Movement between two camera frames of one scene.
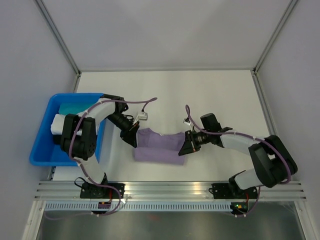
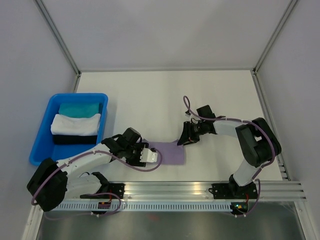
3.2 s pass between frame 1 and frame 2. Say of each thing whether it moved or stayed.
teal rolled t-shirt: stayed
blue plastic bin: stayed
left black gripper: moved
